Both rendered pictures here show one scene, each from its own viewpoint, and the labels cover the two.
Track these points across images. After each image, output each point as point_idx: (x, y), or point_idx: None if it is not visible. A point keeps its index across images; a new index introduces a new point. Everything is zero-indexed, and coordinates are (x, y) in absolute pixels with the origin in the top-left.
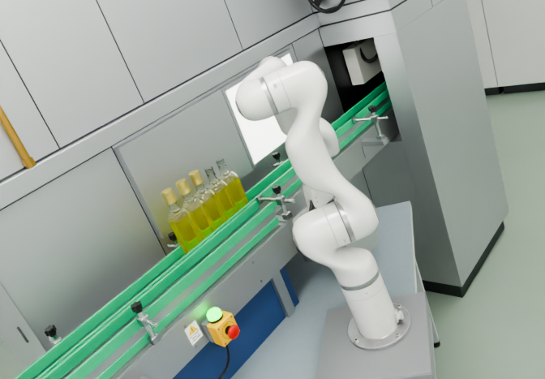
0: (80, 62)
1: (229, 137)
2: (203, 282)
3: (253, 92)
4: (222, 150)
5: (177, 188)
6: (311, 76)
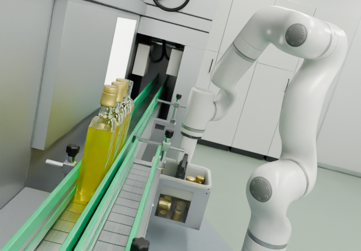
0: None
1: (104, 64)
2: (139, 222)
3: (324, 27)
4: (98, 73)
5: (71, 91)
6: (347, 42)
